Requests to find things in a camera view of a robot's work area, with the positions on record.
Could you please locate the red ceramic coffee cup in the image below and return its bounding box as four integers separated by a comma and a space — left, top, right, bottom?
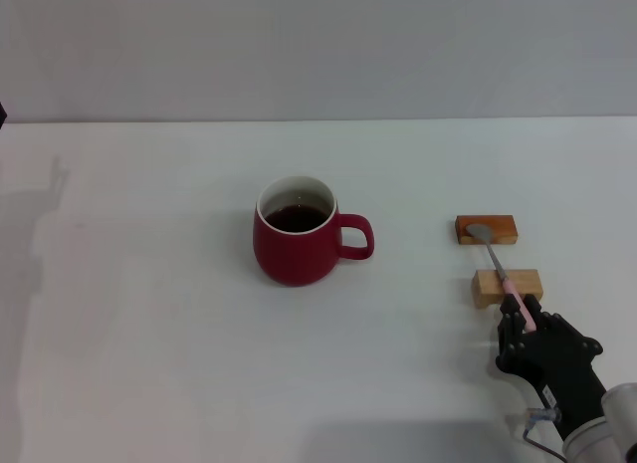
252, 175, 375, 288

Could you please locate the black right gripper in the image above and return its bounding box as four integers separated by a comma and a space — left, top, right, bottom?
497, 293, 608, 441

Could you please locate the right gripper connector cable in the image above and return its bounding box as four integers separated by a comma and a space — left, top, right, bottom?
521, 406, 568, 455

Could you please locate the grey right wrist camera housing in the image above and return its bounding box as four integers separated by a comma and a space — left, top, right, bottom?
600, 381, 637, 463

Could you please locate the light wooden arch block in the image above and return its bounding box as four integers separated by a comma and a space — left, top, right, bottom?
471, 268, 542, 310

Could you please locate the pink handled metal spoon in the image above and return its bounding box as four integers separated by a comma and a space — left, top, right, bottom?
466, 223, 537, 334

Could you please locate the dark brown wooden block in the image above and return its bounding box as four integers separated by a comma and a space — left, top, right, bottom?
455, 214, 521, 247

